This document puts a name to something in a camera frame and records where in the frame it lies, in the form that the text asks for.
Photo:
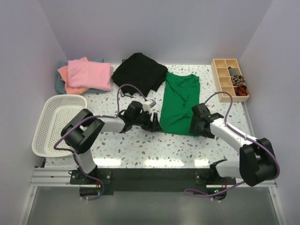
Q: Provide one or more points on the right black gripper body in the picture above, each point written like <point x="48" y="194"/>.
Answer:
<point x="198" y="130"/>

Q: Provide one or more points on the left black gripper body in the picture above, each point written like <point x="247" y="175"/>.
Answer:
<point x="143" y="120"/>

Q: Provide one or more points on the green t shirt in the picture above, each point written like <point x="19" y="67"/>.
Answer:
<point x="180" y="95"/>

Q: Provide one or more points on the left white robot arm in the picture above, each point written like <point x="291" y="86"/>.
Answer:
<point x="81" y="132"/>

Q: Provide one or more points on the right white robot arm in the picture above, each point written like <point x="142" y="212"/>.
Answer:
<point x="257" y="161"/>

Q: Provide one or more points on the black folded garment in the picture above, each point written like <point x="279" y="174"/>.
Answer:
<point x="140" y="71"/>

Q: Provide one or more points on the wooden compartment organizer box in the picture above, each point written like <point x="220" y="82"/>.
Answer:
<point x="223" y="79"/>

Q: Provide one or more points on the orange black sock roll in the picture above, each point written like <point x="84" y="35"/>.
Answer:
<point x="241" y="90"/>

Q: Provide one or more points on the black white patterned sock roll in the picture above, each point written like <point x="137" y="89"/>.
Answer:
<point x="237" y="80"/>

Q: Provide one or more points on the pink folded t shirt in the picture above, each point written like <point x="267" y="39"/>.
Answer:
<point x="89" y="74"/>

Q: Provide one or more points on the grey rolled sock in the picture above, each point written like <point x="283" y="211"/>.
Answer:
<point x="233" y="71"/>

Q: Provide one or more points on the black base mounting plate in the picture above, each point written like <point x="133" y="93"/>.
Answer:
<point x="157" y="180"/>

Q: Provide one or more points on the white perforated laundry basket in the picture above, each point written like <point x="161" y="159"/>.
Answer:
<point x="57" y="112"/>

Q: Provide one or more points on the salmon folded t shirt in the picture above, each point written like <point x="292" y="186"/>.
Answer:
<point x="62" y="85"/>

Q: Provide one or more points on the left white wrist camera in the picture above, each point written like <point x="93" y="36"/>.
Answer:
<point x="148" y="105"/>

